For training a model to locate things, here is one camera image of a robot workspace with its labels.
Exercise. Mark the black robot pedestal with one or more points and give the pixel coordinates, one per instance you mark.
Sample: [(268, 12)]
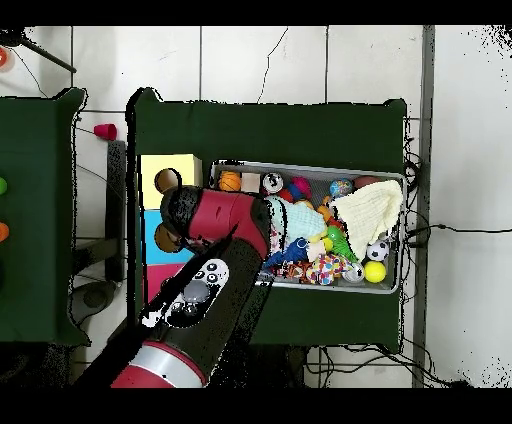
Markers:
[(280, 368)]

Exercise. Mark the polka-dot cloth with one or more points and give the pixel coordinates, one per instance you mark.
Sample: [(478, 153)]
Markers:
[(328, 268)]

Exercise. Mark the yellow ball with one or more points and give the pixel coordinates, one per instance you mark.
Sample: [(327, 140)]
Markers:
[(375, 272)]

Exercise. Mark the silver mesh bin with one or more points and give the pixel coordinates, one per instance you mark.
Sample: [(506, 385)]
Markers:
[(320, 286)]

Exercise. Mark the wooden box with three holes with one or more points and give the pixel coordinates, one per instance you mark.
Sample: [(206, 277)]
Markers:
[(188, 168)]

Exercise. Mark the green round object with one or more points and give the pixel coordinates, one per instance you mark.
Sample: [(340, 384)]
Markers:
[(1, 186)]

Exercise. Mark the red plastic cup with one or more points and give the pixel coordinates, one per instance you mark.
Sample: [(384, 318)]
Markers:
[(104, 132)]

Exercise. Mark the mint waffle cloth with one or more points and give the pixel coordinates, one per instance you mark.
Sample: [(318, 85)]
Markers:
[(300, 218)]

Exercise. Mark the small soccer ball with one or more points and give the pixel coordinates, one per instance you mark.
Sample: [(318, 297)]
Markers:
[(377, 250)]

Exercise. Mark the wooden block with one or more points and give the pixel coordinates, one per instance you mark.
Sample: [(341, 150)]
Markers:
[(251, 182)]

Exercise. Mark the orange object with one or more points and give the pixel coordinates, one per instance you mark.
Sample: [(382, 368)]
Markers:
[(2, 232)]

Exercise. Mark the cream waffle cloth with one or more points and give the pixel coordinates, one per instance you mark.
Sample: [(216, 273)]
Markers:
[(370, 212)]

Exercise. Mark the dark green table cloth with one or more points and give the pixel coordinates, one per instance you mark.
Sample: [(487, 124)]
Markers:
[(280, 132), (36, 160)]

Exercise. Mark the red round object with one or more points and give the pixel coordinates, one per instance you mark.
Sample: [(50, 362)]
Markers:
[(2, 57)]

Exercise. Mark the orange toy basketball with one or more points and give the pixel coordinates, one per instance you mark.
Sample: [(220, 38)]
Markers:
[(230, 182)]

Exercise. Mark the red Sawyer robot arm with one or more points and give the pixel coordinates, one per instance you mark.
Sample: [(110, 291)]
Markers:
[(220, 216)]

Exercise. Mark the black tripod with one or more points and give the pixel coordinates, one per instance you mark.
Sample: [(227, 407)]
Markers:
[(12, 36)]

